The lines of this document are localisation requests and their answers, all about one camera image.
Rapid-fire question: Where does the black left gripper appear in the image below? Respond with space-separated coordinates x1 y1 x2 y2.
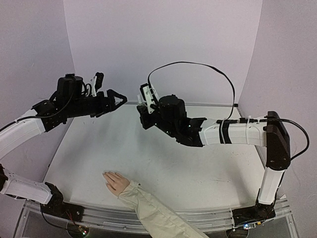
66 88 128 118

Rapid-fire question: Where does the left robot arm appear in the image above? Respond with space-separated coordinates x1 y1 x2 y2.
0 72 127 222

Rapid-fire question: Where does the beige sleeved forearm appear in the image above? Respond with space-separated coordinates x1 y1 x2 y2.
118 180 207 238

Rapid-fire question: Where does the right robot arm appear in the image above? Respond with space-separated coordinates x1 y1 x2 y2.
137 95 291 230

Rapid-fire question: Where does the mannequin hand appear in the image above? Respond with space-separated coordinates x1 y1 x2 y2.
103 172 130 196

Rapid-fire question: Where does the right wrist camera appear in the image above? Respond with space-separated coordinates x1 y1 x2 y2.
140 83 159 114

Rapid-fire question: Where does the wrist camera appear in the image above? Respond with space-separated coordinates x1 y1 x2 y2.
140 83 159 114
91 72 104 97

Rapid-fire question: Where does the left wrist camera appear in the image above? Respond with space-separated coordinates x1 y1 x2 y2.
91 72 104 97

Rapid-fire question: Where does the aluminium back table rail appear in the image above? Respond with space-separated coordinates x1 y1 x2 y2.
118 101 240 108

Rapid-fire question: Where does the black right camera cable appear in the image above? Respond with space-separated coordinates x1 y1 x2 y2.
147 60 310 162

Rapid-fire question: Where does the aluminium front rail frame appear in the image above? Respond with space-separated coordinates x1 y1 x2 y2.
14 190 299 238

